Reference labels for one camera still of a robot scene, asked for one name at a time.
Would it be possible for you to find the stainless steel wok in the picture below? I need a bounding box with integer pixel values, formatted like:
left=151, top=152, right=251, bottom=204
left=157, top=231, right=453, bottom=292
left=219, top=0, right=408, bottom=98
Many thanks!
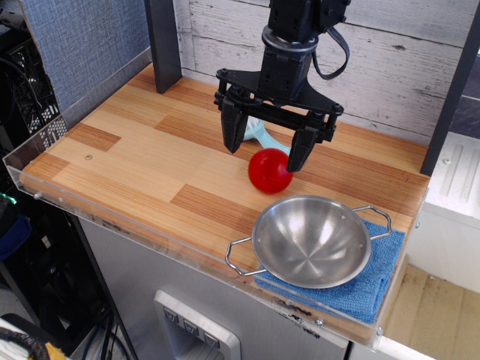
left=248, top=195, right=392, bottom=289

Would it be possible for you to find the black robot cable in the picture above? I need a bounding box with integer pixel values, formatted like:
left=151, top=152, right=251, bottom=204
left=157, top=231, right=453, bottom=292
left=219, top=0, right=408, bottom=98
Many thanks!
left=311, top=25, right=351, bottom=81

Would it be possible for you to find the black perforated crate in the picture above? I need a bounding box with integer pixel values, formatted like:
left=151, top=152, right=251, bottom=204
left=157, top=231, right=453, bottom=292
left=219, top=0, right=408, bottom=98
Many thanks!
left=1, top=30, right=59, bottom=139

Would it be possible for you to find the red toy apple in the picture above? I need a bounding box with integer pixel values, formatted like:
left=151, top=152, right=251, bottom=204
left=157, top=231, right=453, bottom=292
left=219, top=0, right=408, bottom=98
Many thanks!
left=247, top=148, right=293, bottom=194

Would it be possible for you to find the dark grey post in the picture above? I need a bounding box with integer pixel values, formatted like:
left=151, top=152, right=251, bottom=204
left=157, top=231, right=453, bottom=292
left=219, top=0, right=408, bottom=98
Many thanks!
left=144, top=0, right=182, bottom=94
left=420, top=6, right=479, bottom=176

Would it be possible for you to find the light teal plastic utensil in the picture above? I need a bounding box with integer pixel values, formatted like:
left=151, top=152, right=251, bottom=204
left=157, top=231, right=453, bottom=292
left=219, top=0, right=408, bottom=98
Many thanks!
left=243, top=116, right=290, bottom=155

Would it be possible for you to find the white ridged side counter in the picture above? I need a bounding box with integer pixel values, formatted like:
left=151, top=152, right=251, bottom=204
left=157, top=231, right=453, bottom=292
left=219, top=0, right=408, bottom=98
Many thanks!
left=418, top=132, right=479, bottom=228

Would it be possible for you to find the blue folded cloth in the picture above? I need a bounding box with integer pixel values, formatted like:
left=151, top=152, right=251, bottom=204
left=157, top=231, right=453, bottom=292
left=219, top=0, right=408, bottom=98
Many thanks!
left=254, top=229, right=406, bottom=324

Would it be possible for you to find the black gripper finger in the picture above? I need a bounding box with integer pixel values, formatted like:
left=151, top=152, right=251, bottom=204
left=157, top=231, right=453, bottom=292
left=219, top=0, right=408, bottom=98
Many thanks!
left=286, top=126, right=320, bottom=173
left=220, top=93, right=248, bottom=154

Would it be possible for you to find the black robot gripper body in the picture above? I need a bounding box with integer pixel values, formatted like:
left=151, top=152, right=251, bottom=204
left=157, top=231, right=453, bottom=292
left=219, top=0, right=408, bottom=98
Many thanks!
left=214, top=53, right=344, bottom=143

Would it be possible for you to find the dark grey right post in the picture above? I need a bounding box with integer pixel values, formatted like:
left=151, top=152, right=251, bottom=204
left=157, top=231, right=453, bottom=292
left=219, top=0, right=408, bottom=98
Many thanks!
left=420, top=6, right=479, bottom=176

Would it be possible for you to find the clear acrylic table guard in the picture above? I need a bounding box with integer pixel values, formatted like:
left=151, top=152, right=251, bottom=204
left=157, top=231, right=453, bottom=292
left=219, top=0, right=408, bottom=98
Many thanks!
left=1, top=49, right=429, bottom=352

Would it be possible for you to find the dark grey left post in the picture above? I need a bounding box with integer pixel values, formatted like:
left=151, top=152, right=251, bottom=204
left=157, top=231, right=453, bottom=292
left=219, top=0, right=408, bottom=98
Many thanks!
left=144, top=0, right=182, bottom=94

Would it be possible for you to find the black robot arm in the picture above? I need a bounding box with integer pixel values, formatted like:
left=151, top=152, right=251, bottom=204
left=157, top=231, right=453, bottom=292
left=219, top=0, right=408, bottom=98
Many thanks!
left=214, top=1, right=350, bottom=173

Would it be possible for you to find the grey dispenser panel with buttons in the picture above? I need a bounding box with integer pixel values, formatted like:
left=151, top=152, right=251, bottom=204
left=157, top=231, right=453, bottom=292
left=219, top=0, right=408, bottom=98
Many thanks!
left=154, top=289, right=242, bottom=359

